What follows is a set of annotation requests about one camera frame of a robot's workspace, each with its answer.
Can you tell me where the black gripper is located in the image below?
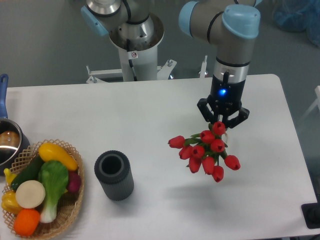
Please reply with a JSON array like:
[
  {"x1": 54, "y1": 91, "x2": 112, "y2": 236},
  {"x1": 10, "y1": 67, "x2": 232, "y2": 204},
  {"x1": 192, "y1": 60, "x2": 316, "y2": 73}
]
[{"x1": 197, "y1": 76, "x2": 250, "y2": 129}]

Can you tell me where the red tulip bouquet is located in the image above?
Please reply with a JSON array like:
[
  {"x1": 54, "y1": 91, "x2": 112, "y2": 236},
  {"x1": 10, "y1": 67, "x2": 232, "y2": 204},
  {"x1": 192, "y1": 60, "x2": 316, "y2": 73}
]
[{"x1": 167, "y1": 121, "x2": 241, "y2": 183}]

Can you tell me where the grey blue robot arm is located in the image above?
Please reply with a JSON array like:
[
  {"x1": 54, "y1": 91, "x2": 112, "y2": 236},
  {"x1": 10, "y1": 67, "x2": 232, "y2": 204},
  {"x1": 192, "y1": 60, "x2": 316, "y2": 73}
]
[{"x1": 80, "y1": 0, "x2": 261, "y2": 128}]

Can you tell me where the dark grey ribbed vase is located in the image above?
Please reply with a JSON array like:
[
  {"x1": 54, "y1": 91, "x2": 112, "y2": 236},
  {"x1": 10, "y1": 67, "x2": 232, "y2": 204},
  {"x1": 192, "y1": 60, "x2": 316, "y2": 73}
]
[{"x1": 94, "y1": 150, "x2": 134, "y2": 201}]

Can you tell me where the blue plastic bag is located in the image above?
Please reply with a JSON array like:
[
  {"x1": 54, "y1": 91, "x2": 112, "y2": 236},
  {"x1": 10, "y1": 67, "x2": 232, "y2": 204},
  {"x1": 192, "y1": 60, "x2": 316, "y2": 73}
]
[{"x1": 272, "y1": 0, "x2": 320, "y2": 47}]

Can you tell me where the black device at table edge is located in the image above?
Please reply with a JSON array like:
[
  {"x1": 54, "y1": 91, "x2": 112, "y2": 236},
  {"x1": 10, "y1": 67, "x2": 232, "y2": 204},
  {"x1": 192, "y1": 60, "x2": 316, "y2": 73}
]
[{"x1": 301, "y1": 202, "x2": 320, "y2": 229}]

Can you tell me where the purple red onion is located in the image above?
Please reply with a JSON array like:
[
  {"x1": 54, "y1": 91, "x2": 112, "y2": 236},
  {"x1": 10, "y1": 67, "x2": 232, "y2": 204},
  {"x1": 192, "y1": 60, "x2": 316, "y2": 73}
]
[{"x1": 66, "y1": 171, "x2": 82, "y2": 193}]

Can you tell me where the yellow squash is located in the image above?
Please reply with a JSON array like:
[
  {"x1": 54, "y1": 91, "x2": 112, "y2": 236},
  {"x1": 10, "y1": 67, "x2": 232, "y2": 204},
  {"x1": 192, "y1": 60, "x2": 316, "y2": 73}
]
[{"x1": 38, "y1": 142, "x2": 78, "y2": 171}]

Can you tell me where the green bok choy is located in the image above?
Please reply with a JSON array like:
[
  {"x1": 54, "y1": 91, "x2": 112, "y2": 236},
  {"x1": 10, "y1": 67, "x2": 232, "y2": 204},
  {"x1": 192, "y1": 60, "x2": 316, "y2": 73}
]
[{"x1": 38, "y1": 160, "x2": 69, "y2": 224}]

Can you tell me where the woven wicker basket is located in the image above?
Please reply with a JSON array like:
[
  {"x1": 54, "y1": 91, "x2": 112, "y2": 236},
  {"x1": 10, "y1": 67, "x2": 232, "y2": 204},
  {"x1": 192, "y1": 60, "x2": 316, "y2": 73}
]
[{"x1": 0, "y1": 139, "x2": 85, "y2": 240}]

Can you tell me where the green cucumber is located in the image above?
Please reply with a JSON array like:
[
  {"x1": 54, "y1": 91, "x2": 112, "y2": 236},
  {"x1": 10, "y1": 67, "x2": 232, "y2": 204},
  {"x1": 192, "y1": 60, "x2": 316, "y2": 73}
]
[{"x1": 10, "y1": 155, "x2": 45, "y2": 191}]

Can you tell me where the yellow banana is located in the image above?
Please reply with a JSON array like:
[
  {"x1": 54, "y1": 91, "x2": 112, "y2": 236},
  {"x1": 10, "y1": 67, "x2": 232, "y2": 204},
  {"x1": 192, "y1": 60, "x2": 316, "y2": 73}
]
[{"x1": 3, "y1": 168, "x2": 17, "y2": 186}]

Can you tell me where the orange fruit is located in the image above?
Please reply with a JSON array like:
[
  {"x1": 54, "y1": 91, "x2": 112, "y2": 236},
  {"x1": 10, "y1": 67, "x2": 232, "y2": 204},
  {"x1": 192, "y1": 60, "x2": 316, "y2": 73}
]
[{"x1": 13, "y1": 208, "x2": 40, "y2": 237}]

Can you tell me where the yellow bell pepper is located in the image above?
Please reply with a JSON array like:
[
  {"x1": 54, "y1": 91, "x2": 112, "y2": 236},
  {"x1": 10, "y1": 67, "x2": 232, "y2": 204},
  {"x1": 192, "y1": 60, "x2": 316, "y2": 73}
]
[{"x1": 1, "y1": 190, "x2": 23, "y2": 215}]

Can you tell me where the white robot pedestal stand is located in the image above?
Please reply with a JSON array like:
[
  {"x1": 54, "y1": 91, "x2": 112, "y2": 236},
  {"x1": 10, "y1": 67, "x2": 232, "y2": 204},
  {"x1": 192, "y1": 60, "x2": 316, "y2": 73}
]
[{"x1": 85, "y1": 44, "x2": 210, "y2": 84}]

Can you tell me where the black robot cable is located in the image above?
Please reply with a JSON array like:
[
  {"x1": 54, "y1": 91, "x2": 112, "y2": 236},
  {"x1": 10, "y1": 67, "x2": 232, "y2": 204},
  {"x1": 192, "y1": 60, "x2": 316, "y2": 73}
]
[{"x1": 122, "y1": 0, "x2": 138, "y2": 82}]

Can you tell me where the blue handled steel saucepan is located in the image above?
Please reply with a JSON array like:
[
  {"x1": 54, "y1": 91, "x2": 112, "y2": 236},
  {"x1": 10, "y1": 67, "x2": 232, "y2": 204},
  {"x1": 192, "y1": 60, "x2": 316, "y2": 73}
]
[{"x1": 0, "y1": 73, "x2": 30, "y2": 177}]

